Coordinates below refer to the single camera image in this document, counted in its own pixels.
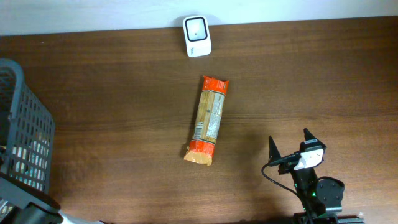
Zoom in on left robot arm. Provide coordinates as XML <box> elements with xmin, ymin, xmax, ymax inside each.
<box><xmin>1</xmin><ymin>173</ymin><xmax>104</xmax><ymax>224</ymax></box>

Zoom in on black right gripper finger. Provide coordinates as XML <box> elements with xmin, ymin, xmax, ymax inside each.
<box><xmin>268</xmin><ymin>136</ymin><xmax>294</xmax><ymax>166</ymax></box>
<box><xmin>303</xmin><ymin>128</ymin><xmax>318</xmax><ymax>142</ymax></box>

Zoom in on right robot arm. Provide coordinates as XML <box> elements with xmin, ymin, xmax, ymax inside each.
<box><xmin>261</xmin><ymin>128</ymin><xmax>364</xmax><ymax>224</ymax></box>

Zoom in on orange spaghetti pasta packet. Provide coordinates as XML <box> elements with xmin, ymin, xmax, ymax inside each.
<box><xmin>184</xmin><ymin>76</ymin><xmax>229</xmax><ymax>166</ymax></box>

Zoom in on grey plastic mesh basket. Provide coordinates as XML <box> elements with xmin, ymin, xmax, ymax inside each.
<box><xmin>1</xmin><ymin>58</ymin><xmax>55</xmax><ymax>193</ymax></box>

